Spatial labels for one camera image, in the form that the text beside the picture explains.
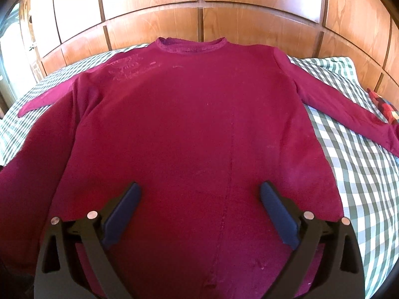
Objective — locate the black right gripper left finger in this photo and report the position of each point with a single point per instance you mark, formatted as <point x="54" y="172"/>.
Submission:
<point x="59" y="271"/>

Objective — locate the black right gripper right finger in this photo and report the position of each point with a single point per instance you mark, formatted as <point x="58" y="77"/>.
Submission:
<point x="340" y="273"/>

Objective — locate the crimson long-sleeve sweater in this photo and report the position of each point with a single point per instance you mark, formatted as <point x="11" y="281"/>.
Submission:
<point x="199" y="126"/>

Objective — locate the green white checkered bedsheet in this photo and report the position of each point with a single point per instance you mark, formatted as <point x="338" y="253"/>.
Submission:
<point x="366" y="174"/>

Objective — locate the multicolour checkered pillow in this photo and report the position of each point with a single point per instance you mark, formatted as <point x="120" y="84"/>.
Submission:
<point x="385" y="107"/>

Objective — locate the wooden panelled headboard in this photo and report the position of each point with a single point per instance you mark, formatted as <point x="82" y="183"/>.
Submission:
<point x="61" y="32"/>

